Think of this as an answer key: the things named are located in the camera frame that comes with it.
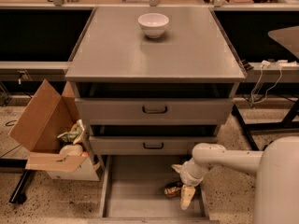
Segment grey drawer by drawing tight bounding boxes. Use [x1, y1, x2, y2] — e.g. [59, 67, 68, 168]
[90, 136, 217, 155]
[90, 155, 220, 224]
[75, 98, 234, 125]

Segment white round object in box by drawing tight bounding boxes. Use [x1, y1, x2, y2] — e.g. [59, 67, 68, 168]
[60, 145, 83, 156]

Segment open cardboard box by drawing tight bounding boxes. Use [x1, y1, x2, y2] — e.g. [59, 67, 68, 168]
[9, 80, 101, 181]

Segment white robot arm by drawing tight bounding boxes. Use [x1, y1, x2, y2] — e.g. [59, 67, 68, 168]
[172, 136, 299, 224]

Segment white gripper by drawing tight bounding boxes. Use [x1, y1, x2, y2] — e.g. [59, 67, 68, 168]
[171, 159, 207, 210]

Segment grey middle drawer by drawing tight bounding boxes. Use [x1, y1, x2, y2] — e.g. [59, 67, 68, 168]
[90, 136, 217, 155]

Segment grey drawer cabinet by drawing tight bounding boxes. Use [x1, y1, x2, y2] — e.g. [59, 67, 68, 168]
[64, 6, 247, 224]

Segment grey top drawer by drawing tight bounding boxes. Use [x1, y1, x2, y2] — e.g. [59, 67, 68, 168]
[75, 98, 234, 125]

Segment white cable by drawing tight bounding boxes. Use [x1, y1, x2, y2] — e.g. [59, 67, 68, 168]
[249, 59, 290, 105]

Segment white ceramic bowl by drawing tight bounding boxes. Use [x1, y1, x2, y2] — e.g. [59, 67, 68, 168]
[138, 13, 169, 38]

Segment orange soda can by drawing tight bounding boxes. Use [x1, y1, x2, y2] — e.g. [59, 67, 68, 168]
[164, 182, 182, 198]

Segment black table leg frame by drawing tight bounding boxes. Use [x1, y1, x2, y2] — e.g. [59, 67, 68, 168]
[232, 98, 299, 151]

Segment grey bottom drawer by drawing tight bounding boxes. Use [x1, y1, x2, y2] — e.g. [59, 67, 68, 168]
[90, 155, 220, 224]

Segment green snack bag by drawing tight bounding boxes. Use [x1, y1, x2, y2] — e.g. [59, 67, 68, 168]
[57, 119, 85, 145]

